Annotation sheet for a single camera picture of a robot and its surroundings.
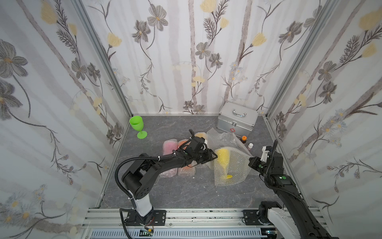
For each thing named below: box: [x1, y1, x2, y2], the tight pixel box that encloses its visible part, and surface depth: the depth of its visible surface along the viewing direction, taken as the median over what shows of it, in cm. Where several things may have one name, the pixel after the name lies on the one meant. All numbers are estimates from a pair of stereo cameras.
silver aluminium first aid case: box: [216, 100, 259, 137], surface depth 103 cm
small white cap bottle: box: [247, 141, 255, 152], surface depth 100 cm
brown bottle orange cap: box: [239, 135, 248, 144], surface depth 98 cm
